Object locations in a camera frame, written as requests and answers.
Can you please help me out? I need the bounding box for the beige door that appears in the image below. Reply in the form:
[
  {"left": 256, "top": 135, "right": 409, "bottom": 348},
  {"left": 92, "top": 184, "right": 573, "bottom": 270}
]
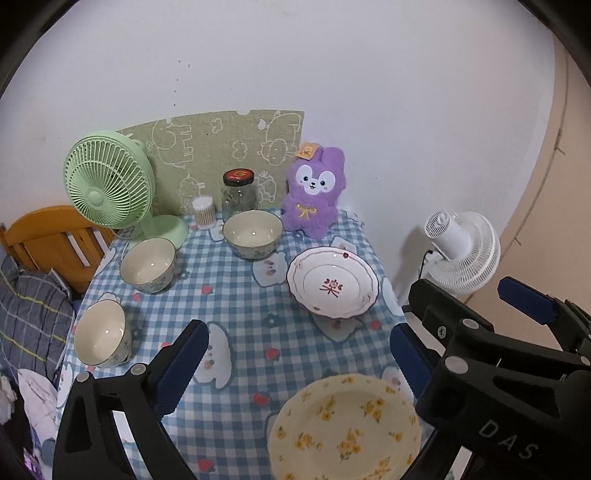
[{"left": 462, "top": 41, "right": 591, "bottom": 352}]

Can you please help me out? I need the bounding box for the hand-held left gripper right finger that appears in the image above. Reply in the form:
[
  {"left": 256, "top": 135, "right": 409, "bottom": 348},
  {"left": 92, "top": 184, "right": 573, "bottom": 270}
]
[{"left": 389, "top": 324, "right": 435, "bottom": 407}]

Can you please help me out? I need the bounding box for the white standing fan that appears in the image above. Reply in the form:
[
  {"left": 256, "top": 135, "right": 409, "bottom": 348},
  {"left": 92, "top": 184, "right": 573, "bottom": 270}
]
[{"left": 424, "top": 211, "right": 502, "bottom": 296}]

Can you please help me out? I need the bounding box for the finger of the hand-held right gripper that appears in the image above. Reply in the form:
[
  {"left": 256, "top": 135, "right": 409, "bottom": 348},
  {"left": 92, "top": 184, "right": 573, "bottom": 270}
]
[
  {"left": 409, "top": 278, "right": 591, "bottom": 407},
  {"left": 498, "top": 276, "right": 591, "bottom": 363}
]

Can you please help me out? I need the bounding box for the green desk fan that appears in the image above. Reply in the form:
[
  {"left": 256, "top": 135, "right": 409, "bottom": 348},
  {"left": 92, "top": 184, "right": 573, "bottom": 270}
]
[{"left": 63, "top": 130, "right": 189, "bottom": 254}]

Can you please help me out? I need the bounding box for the purple plush bunny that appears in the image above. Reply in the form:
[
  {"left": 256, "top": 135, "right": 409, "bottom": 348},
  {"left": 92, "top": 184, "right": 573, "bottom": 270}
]
[{"left": 281, "top": 142, "right": 348, "bottom": 240}]

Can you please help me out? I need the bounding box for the green cartoon print board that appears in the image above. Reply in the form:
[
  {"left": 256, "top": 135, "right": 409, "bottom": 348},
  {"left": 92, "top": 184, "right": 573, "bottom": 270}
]
[{"left": 116, "top": 109, "right": 305, "bottom": 217}]

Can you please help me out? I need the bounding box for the cream bowl with floral outside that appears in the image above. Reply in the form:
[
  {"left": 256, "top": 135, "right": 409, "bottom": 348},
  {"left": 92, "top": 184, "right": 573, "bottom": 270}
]
[
  {"left": 119, "top": 239, "right": 177, "bottom": 294},
  {"left": 222, "top": 210, "right": 284, "bottom": 261},
  {"left": 74, "top": 300, "right": 134, "bottom": 368}
]

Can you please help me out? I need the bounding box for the white plate with red flower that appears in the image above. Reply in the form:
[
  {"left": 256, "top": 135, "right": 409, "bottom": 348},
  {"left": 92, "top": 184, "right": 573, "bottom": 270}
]
[{"left": 286, "top": 246, "right": 380, "bottom": 319}]

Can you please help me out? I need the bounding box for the crumpled white cloth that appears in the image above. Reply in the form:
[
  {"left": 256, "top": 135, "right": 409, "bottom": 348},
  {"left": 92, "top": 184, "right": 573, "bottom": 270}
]
[{"left": 0, "top": 376, "right": 17, "bottom": 423}]

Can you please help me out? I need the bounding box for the wooden bed headboard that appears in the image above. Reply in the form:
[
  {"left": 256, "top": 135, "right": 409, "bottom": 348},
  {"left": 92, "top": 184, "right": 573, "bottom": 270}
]
[{"left": 0, "top": 205, "right": 116, "bottom": 294}]

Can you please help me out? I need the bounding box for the yellow floral deep plate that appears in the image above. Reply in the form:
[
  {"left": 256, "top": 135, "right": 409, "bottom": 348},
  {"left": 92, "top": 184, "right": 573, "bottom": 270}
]
[{"left": 267, "top": 374, "right": 423, "bottom": 480}]

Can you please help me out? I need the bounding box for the blue checked tablecloth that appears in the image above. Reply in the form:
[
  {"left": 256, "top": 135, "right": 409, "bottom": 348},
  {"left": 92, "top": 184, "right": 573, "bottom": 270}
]
[{"left": 55, "top": 208, "right": 444, "bottom": 480}]

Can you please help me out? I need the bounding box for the glass jar with dark lid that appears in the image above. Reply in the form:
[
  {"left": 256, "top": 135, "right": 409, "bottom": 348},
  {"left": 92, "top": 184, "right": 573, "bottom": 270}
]
[{"left": 221, "top": 169, "right": 257, "bottom": 223}]

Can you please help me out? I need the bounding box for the black fan power cable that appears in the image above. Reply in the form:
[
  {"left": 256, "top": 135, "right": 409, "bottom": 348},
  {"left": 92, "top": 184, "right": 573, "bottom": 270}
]
[{"left": 418, "top": 249, "right": 437, "bottom": 280}]

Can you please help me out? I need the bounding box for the grey plaid pillow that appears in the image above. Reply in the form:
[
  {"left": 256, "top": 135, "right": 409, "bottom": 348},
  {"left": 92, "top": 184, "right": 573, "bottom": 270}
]
[{"left": 0, "top": 254, "right": 75, "bottom": 384}]

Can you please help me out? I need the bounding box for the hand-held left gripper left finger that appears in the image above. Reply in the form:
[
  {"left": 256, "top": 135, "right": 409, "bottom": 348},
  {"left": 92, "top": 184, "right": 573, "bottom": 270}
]
[{"left": 53, "top": 319, "right": 209, "bottom": 480}]

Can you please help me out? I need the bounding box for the clear cotton swab container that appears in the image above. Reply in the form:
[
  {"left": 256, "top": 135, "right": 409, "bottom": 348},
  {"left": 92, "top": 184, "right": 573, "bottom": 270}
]
[{"left": 192, "top": 196, "right": 218, "bottom": 230}]

